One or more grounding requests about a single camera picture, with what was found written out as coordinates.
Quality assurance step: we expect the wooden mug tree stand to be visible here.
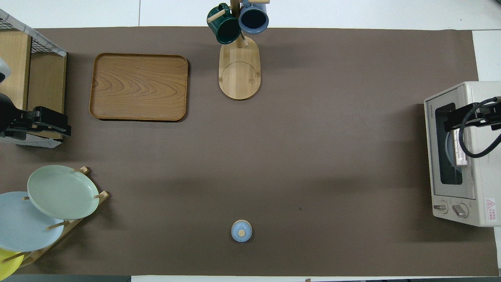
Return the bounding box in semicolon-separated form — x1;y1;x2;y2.
207;0;270;101

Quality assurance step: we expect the brown table mat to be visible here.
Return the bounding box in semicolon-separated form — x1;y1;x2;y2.
0;27;498;277

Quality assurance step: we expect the yellow plate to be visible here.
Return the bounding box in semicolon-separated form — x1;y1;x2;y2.
0;248;25;282

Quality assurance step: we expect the wooden serving tray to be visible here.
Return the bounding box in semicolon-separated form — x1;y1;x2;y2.
89;53;189;122

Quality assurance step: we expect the large light blue plate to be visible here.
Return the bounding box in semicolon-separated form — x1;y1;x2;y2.
0;191;65;252

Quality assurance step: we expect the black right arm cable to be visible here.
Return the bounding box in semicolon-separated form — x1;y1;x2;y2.
460;97;501;159

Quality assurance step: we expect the blue mug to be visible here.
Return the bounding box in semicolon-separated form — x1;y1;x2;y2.
238;0;270;34

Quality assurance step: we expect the wooden dish rack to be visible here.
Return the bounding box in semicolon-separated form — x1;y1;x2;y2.
16;166;110;269

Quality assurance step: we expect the toaster oven glass door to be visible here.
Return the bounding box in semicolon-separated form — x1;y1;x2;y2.
424;87;476;199

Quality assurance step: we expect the wooden shelf with wire mesh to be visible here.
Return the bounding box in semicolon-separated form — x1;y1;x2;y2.
0;9;68;148

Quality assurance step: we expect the pale green plate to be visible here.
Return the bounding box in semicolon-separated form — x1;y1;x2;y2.
27;165;100;220

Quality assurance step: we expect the dark green mug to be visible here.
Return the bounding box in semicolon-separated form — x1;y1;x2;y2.
207;3;242;45

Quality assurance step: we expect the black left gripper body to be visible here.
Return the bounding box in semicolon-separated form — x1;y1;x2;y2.
16;107;68;139

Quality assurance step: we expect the beige toaster oven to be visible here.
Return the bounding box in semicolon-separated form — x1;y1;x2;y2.
424;81;501;228

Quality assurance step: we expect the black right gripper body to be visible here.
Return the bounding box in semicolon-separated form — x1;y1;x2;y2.
448;103;501;130

